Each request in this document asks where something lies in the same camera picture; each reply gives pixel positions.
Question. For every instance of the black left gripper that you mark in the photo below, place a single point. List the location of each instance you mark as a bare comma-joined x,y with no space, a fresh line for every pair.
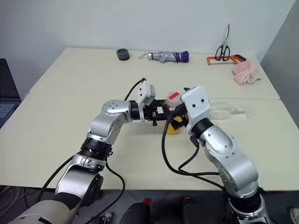
149,114

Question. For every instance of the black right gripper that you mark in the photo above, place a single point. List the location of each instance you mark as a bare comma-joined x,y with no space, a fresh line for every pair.
181,111

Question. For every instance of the clear bottle with orange drink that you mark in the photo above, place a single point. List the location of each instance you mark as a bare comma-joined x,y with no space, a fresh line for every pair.
175,131

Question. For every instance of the clear wine glass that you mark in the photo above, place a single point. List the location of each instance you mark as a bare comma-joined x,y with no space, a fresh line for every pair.
220,112

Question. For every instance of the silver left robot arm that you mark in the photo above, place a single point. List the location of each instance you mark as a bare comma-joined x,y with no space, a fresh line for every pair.
109,121

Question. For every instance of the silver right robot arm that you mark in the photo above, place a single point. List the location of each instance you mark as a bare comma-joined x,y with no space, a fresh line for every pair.
224,147

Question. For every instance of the folded grey purple umbrella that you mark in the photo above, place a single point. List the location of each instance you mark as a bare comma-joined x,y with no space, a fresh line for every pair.
165,56

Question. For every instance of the orange black hacksaw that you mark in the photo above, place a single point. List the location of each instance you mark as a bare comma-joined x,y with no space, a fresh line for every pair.
208,61

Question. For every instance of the pink cloth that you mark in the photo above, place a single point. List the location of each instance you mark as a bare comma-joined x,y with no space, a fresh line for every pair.
247,72

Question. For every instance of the dark rounded shape red mark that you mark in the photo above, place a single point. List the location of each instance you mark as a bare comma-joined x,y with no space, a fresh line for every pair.
140,213

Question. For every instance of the small white and black device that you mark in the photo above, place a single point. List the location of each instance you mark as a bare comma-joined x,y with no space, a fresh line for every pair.
106,217

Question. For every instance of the dark laptop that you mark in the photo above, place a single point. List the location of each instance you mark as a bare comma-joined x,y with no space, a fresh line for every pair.
7,93

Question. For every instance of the white shoe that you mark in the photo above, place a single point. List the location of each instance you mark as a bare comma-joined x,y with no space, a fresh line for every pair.
295,213

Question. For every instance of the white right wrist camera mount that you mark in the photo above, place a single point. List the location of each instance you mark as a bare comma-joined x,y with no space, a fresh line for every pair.
196,102

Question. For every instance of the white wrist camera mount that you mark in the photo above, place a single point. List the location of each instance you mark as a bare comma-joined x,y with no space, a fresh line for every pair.
196,102
143,93

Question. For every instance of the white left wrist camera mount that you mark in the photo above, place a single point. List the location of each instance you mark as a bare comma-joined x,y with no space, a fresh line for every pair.
143,93

